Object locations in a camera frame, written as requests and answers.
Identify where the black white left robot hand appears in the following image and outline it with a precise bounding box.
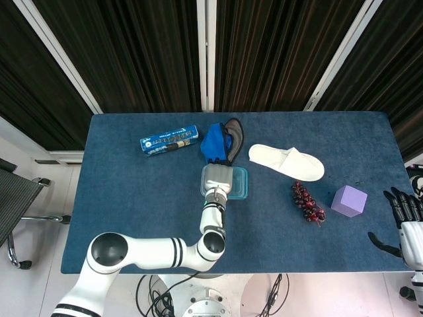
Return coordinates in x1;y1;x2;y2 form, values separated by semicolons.
201;158;237;198

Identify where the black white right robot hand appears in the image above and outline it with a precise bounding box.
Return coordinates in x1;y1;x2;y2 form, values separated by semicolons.
367;187;423;265

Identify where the teal container lid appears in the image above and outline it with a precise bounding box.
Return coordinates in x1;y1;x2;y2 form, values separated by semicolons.
200;166;249;201

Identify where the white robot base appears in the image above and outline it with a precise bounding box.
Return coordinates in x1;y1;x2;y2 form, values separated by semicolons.
158;272;265;317

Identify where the blue snack package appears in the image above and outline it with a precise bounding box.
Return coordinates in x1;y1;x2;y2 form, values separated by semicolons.
139;123;200;159

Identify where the blue grey cloth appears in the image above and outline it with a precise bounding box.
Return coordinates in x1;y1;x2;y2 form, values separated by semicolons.
199;118;245;167

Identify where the black white patterned object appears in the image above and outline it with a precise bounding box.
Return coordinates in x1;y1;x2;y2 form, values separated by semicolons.
405;163;423;202

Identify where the white slipper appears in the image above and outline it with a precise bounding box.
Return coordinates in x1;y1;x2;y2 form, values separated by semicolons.
248;143;325;183

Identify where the purple foam cube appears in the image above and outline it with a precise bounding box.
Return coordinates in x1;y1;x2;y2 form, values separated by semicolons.
330;184;368;219

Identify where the blue table mat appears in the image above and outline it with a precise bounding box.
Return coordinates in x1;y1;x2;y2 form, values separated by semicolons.
60;111;422;275

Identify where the dark red grape bunch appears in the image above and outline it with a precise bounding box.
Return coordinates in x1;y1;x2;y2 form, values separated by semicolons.
290;180;327;228

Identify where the dark brown curtain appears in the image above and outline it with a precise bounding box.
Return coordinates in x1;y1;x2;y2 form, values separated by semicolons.
0;0;423;162

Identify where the black mesh office chair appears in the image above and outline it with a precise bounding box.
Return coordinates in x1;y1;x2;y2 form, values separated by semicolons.
0;158;72;269

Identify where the thin black cable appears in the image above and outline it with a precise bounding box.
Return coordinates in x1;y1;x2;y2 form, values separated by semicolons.
256;273;290;317

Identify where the white frame post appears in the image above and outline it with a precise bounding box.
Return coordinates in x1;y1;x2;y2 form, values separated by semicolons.
197;0;217;112
303;0;384;112
13;0;102;115

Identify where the black cable bundle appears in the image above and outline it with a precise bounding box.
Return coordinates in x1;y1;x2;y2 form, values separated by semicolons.
135;270;199;317

